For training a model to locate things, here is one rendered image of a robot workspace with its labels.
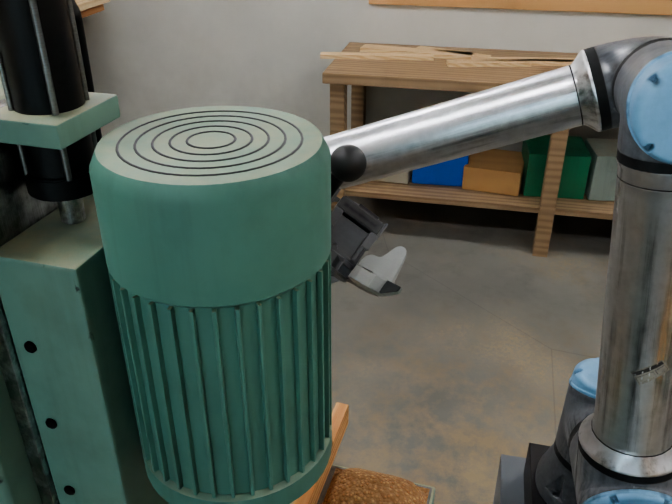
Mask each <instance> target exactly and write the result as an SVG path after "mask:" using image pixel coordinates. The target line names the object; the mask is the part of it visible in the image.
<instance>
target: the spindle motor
mask: <svg viewBox="0 0 672 504"><path fill-rule="evenodd" d="M89 175H90V180H91V185H92V190H93V196H94V201H95V206H96V211H97V217H98V222H99V227H100V232H101V238H102V243H103V248H104V253H105V259H106V264H107V267H108V273H109V278H110V283H111V288H112V294H113V299H114V304H115V309H116V315H117V320H118V325H119V330H120V336H121V341H122V346H123V351H124V357H125V362H126V367H127V372H128V378H129V383H130V388H131V393H132V399H133V404H134V409H135V414H136V420H137V425H138V430H139V435H140V441H141V446H142V453H143V458H144V463H145V468H146V472H147V475H148V478H149V480H150V482H151V484H152V486H153V487H154V489H155V490H156V491H157V493H158V494H159V495H160V496H161V497H162V498H163V499H164V500H165V501H167V502H168V503H170V504H290V503H292V502H293V501H295V500H296V499H298V498H299V497H301V496H302V495H303V494H304V493H306V492H307V491H308V490H309V489H310V488H311V487H312V486H313V485H314V484H315V483H316V482H317V481H318V479H319V478H320V476H321V475H322V474H323V472H324V470H325V468H326V466H327V464H328V462H329V458H330V455H331V449H332V357H331V152H330V149H329V146H328V144H327V143H326V141H325V139H324V137H323V136H322V134H321V132H320V131H319V129H318V128H317V127H316V126H315V125H313V124H312V123H311V122H309V121H307V120H305V119H303V118H301V117H298V116H296V115H293V114H290V113H286V112H282V111H278V110H272V109H266V108H258V107H247V106H205V107H193V108H185V109H177V110H172V111H166V112H161V113H157V114H152V115H149V116H145V117H142V118H139V119H136V120H133V121H130V122H128V123H125V124H123V125H121V126H119V127H117V128H115V129H113V130H112V131H110V132H109V133H107V134H106V135H105V136H103V137H102V138H101V139H100V141H99V142H98V143H97V145H96V148H95V151H94V154H93V156H92V159H91V162H90V164H89Z"/></svg>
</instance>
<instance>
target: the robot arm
mask: <svg viewBox="0 0 672 504"><path fill-rule="evenodd" d="M582 125H586V126H589V127H590V128H592V129H594V130H596V131H598V132H601V131H605V130H609V129H613V128H618V127H619V133H618V144H617V156H616V161H617V163H618V169H617V179H616V190H615V200H614V211H613V221H612V232H611V242H610V253H609V263H608V274H607V284H606V294H605V305H604V315H603V326H602V336H601V347H600V357H599V358H590V359H586V360H583V361H581V362H580V363H578V364H577V365H576V367H575V368H574V371H573V374H572V376H571V377H570V379H569V386H568V390H567V394H566V398H565V402H564V406H563V410H562V414H561V418H560V422H559V426H558V430H557V434H556V438H555V442H554V443H553V445H552V446H551V447H550V448H549V449H548V450H547V451H546V452H545V453H544V454H543V456H542V457H541V458H540V460H539V462H538V465H537V469H536V473H535V483H536V486H537V489H538V491H539V493H540V495H541V497H542V498H543V499H544V501H545V502H546V503H547V504H672V37H669V36H647V37H637V38H630V39H624V40H619V41H614V42H608V43H604V44H601V45H597V46H593V47H590V48H586V49H583V50H581V51H580V52H579V53H578V55H577V57H576V58H575V60H574V61H573V63H572V64H570V65H568V66H565V67H561V68H558V69H555V70H551V71H548V72H544V73H541V74H538V75H534V76H531V77H527V78H524V79H521V80H517V81H514V82H510V83H507V84H503V85H500V86H497V87H493V88H490V89H486V90H483V91H480V92H476V93H473V94H469V95H466V96H462V97H459V98H456V99H452V100H449V101H445V102H442V103H439V104H435V105H432V106H428V107H425V108H421V109H418V110H415V111H411V112H408V113H404V114H401V115H398V116H394V117H391V118H387V119H384V120H381V121H377V122H374V123H370V124H367V125H363V126H360V127H357V128H353V129H350V130H346V131H343V132H340V133H336V134H333V135H329V136H326V137H324V139H325V141H326V143H327V144H328V146H329V149H330V152H331V154H332V152H333V151H334V150H335V149H336V148H337V147H339V146H341V145H345V144H351V145H354V146H357V147H358V148H360V149H361V150H362V151H363V153H364V154H365V157H366V161H367V166H366V169H365V172H364V174H363V175H362V176H361V177H360V178H359V179H357V180H355V181H353V182H343V183H342V185H341V186H340V187H339V189H338V190H337V191H336V193H335V194H334V195H333V197H332V198H331V203H332V202H338V203H337V204H336V206H335V207H334V208H333V211H332V210H331V284H332V283H335V282H338V281H342V282H345V283H346V282H349V283H351V284H353V285H355V286H356V287H358V288H359V289H361V290H363V291H365V292H367V293H369V294H372V295H374V296H377V297H384V296H392V295H397V294H399V293H400V292H401V291H402V288H401V287H400V286H398V285H396V284H395V280H396V278H397V276H398V274H399V272H400V269H401V267H402V265H403V263H404V261H405V258H406V256H407V250H406V249H405V248H404V247H401V246H398V247H396V248H394V249H393V250H391V251H390V252H389V253H387V254H386V255H384V256H382V257H378V256H375V255H367V256H365V257H364V258H363V259H362V260H361V261H360V262H359V264H358V261H359V260H360V258H361V257H362V256H363V254H364V253H365V251H368V250H369V249H370V248H371V246H372V245H373V243H374V242H375V241H377V240H378V238H379V237H380V235H381V234H382V233H383V231H384V230H385V228H386V227H387V226H388V224H387V223H385V224H384V225H383V223H382V222H381V221H380V220H378V219H379V217H378V216H377V215H375V214H374V213H373V212H371V211H370V210H369V209H367V208H366V207H365V206H363V205H362V204H358V203H357V202H354V201H352V200H351V199H350V198H349V197H347V196H346V195H345V196H343V197H342V198H341V199H340V198H338V197H337V194H338V193H339V192H340V190H341V189H344V188H347V187H351V186H355V185H359V184H363V183H366V182H370V181H374V180H378V179H381V178H385V177H389V176H393V175H397V174H400V173H404V172H408V171H412V170H415V169H419V168H423V167H427V166H430V165H434V164H438V163H442V162H446V161H449V160H453V159H457V158H461V157H464V156H468V155H472V154H476V153H480V152H483V151H487V150H491V149H495V148H498V147H502V146H506V145H510V144H514V143H517V142H521V141H525V140H529V139H532V138H536V137H540V136H544V135H548V134H551V133H555V132H559V131H563V130H566V129H570V128H574V127H578V126H582ZM357 264H358V265H357ZM365 269H366V270H365ZM367 270H368V271H370V272H372V273H370V272H368V271H367Z"/></svg>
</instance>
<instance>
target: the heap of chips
mask: <svg viewBox="0 0 672 504"><path fill-rule="evenodd" d="M429 490H430V489H428V488H423V487H419V486H417V485H415V484H414V483H413V482H411V481H409V480H406V479H403V478H400V477H397V476H393V475H389V474H384V473H379V472H375V471H370V470H365V469H360V468H347V469H344V470H343V469H339V468H336V469H335V472H334V475H333V477H332V480H331V482H330V485H329V488H328V490H327V493H326V495H325V498H324V501H323V503H322V504H427V499H428V495H429Z"/></svg>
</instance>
